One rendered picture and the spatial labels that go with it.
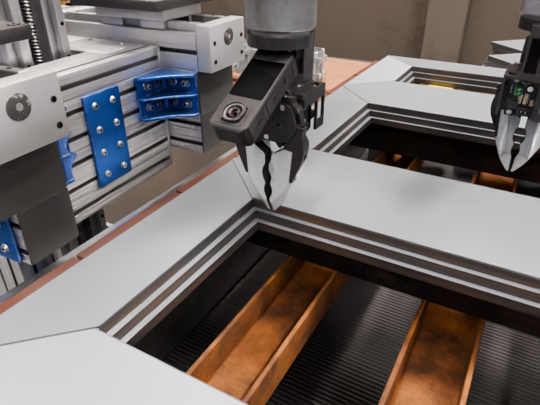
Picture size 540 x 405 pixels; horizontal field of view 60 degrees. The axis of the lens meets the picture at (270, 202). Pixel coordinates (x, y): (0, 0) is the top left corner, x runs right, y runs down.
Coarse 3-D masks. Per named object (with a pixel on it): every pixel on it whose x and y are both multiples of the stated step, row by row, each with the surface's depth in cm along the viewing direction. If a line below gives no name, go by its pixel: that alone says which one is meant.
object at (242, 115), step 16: (256, 64) 49; (272, 64) 49; (288, 64) 48; (240, 80) 49; (256, 80) 48; (272, 80) 47; (288, 80) 49; (240, 96) 47; (256, 96) 47; (272, 96) 47; (224, 112) 46; (240, 112) 46; (256, 112) 46; (224, 128) 46; (240, 128) 45; (256, 128) 46; (240, 144) 47
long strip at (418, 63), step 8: (392, 56) 129; (408, 64) 121; (416, 64) 121; (424, 64) 121; (432, 64) 121; (440, 64) 121; (448, 64) 121; (456, 64) 121; (464, 64) 121; (464, 72) 115; (472, 72) 115; (480, 72) 115; (488, 72) 115; (496, 72) 115; (504, 72) 115
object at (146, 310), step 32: (352, 128) 87; (416, 128) 91; (448, 128) 88; (480, 128) 86; (224, 224) 56; (256, 224) 61; (288, 224) 59; (320, 224) 58; (192, 256) 52; (224, 256) 55; (352, 256) 56; (384, 256) 54; (416, 256) 52; (448, 256) 51; (160, 288) 48; (192, 288) 51; (448, 288) 51; (480, 288) 49; (512, 288) 48; (128, 320) 44; (160, 320) 47
